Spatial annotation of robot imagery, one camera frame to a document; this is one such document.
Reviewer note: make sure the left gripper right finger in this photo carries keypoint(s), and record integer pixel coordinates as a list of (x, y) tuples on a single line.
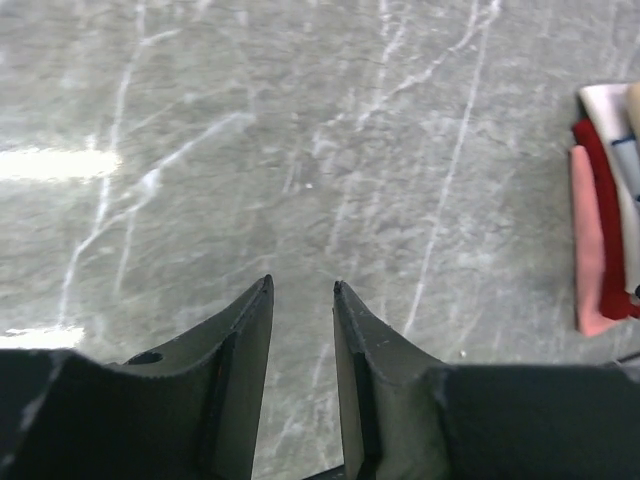
[(407, 415)]

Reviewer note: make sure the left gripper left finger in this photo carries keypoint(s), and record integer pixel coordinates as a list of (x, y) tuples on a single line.
[(186, 409)]

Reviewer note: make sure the beige t shirt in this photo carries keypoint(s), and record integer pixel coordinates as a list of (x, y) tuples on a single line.
[(633, 107)]

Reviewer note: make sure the pink folded shirt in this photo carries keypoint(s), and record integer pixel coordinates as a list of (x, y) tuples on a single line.
[(589, 247)]

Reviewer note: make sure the red folded shirt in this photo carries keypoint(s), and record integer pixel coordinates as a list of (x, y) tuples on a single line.
[(616, 303)]

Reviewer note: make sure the blue white folded shirt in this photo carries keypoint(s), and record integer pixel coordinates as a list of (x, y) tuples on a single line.
[(606, 107)]

